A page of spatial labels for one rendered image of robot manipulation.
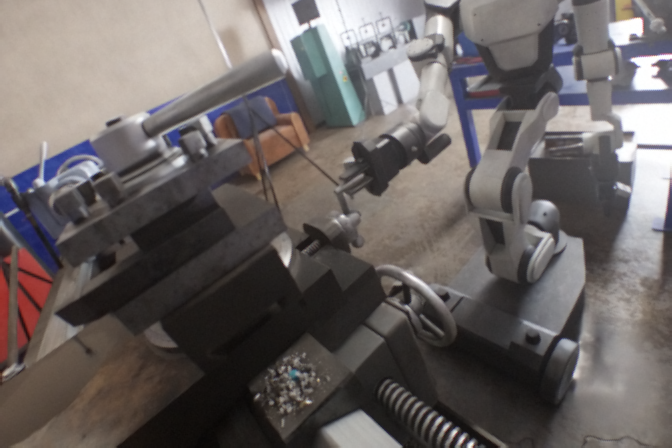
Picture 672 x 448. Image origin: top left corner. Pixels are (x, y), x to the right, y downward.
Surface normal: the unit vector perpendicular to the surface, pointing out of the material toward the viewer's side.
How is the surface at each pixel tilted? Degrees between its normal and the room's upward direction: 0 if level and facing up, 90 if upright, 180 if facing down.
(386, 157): 93
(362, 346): 0
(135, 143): 90
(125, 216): 90
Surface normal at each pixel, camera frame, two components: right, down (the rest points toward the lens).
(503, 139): -0.69, -0.41
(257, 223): 0.61, 0.13
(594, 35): -0.46, 0.60
